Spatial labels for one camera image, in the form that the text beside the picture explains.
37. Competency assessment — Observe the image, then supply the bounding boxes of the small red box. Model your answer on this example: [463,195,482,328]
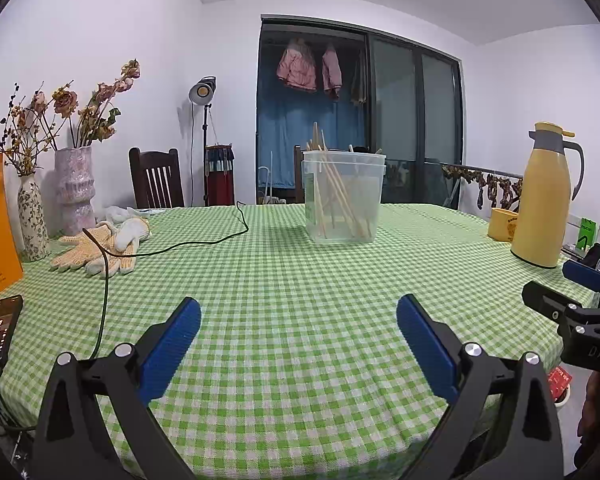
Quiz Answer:
[549,366,573,396]

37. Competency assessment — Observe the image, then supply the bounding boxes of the green checked tablecloth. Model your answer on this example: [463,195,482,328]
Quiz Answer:
[0,203,600,466]

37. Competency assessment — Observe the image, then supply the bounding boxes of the white work glove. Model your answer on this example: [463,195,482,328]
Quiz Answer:
[85,217,152,278]

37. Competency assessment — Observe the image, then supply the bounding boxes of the large pink jacket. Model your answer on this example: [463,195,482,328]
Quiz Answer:
[276,37,317,92]

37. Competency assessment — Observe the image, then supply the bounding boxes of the dark sliding glass door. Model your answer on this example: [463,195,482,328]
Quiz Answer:
[256,14,465,208]

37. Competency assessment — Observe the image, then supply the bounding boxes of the beige hanging garment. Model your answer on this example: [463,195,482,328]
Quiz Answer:
[351,55,368,107]

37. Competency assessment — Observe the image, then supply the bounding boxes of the yellow mug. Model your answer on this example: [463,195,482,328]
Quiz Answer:
[488,207,520,243]

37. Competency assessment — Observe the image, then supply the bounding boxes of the clear plastic container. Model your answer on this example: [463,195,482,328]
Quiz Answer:
[301,149,387,246]

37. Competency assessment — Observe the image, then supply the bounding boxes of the tall dried flowers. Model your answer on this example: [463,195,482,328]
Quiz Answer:
[30,58,142,150]

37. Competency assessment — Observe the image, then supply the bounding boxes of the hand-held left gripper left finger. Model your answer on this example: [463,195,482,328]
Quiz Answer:
[31,296,202,480]

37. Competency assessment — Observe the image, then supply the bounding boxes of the dried twig bouquet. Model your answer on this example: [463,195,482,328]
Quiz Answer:
[0,80,56,177]

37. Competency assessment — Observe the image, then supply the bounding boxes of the black cable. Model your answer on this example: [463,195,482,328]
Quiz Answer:
[0,201,251,376]

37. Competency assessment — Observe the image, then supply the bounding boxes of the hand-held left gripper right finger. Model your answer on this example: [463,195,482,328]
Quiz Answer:
[396,294,565,480]

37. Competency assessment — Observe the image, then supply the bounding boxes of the dark wooden chair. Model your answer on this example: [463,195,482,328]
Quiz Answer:
[128,147,186,209]

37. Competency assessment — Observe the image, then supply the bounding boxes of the pink speckled vase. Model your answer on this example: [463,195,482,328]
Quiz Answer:
[55,146,97,236]

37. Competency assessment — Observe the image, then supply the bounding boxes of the white cloth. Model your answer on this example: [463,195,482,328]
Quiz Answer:
[96,205,153,223]

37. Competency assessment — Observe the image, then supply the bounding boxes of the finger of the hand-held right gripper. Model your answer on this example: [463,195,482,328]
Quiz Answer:
[562,259,600,307]
[522,280,587,334]

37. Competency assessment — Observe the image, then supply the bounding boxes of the red tasselled stand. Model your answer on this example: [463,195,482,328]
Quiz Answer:
[204,144,235,207]

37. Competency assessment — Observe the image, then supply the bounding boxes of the bunch of wooden chopsticks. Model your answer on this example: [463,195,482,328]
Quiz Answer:
[310,121,385,241]

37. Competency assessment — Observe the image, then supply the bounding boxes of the ornate metal chair back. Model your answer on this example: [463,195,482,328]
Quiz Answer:
[442,165,523,211]

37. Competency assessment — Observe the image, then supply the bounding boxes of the small pink jacket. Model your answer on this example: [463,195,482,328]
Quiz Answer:
[322,44,343,100]

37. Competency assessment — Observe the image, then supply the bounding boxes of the person's right hand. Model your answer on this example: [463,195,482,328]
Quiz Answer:
[577,375,600,461]

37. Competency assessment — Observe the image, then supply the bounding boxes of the studio lamp on stand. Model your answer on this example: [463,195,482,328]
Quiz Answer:
[188,76,218,207]

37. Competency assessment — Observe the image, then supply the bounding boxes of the yellow thermos jug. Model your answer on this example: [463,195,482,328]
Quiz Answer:
[511,121,586,269]

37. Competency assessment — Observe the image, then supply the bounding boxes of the slim floral vase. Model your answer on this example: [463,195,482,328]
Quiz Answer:
[17,174,49,262]

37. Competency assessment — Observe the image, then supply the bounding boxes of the green paper bag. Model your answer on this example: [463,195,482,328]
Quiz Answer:
[576,217,599,253]

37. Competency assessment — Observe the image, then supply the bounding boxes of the blue curtain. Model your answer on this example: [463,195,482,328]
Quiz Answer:
[257,90,366,201]

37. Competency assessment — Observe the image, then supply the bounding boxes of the black smartphone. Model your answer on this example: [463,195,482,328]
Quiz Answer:
[0,295,24,367]

